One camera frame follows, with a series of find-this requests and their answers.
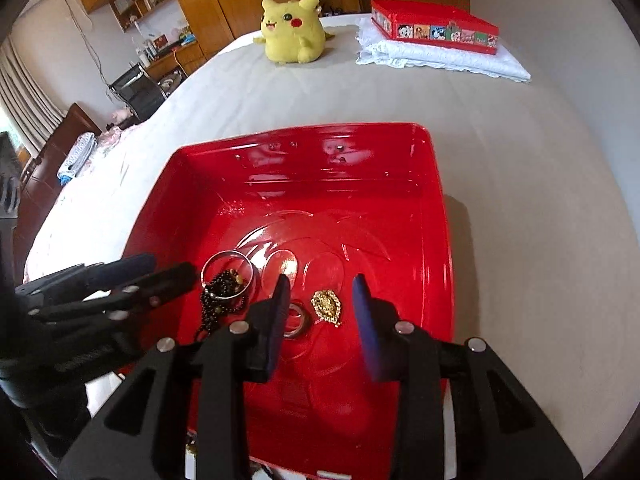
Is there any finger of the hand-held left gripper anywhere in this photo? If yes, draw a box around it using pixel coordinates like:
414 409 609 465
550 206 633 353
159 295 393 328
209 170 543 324
35 262 197 325
15 254 157 307

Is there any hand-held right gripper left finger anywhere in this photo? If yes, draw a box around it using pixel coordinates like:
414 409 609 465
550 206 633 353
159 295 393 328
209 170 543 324
57 274 292 480

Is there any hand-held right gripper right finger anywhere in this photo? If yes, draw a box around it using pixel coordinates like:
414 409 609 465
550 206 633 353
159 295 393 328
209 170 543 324
351 275 583 480

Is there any small silver ring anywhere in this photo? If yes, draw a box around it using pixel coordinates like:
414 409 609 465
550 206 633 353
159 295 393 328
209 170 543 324
282 300 312 341

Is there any gold chain pendant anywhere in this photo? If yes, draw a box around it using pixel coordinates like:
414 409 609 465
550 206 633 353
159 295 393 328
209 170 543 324
311 289 345 328

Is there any black bead necklace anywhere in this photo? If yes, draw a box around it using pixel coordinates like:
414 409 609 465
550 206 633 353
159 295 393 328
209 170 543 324
195 269 248 343

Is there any wide silver bangle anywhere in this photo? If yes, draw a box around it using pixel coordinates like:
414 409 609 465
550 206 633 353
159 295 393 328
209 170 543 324
201 250 261 302

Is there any red plastic tray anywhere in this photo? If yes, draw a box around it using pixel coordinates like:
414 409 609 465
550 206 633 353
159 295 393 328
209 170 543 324
122 121 456 480

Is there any folded patterned cloth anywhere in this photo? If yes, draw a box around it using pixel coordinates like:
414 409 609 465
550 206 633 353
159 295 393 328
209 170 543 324
56 131 98 181

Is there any pink floral bedspread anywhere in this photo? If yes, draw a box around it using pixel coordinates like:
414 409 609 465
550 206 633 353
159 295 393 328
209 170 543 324
95 110 146 151

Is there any dark wooden headboard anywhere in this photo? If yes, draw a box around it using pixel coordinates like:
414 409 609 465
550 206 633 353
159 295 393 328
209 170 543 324
12 102 103 286

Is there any black office chair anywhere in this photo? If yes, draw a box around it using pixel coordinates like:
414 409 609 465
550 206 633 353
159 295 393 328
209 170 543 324
107 62 168 123

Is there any beige curtain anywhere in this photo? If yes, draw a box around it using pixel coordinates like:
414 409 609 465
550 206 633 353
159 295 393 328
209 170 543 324
0 37 68 151

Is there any wooden desk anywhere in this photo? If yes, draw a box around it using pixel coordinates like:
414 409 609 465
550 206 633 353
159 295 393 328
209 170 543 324
142 42 208 81

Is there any bed with beige sheet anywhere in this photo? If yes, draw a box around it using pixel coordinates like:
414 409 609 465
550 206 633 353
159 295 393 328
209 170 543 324
22 12 640 480

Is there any folded white lace cloth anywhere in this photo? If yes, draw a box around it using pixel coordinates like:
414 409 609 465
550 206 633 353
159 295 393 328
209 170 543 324
355 17 532 82

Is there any wooden wardrobe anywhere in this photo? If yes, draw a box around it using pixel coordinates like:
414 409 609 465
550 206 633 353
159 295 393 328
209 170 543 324
160 0 361 61

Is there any yellow plush toy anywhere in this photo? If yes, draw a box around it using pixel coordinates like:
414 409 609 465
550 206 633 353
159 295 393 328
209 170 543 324
252 0 336 65

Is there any red cartoon printed lid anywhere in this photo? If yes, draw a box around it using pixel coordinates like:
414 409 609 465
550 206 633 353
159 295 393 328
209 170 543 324
370 0 501 57

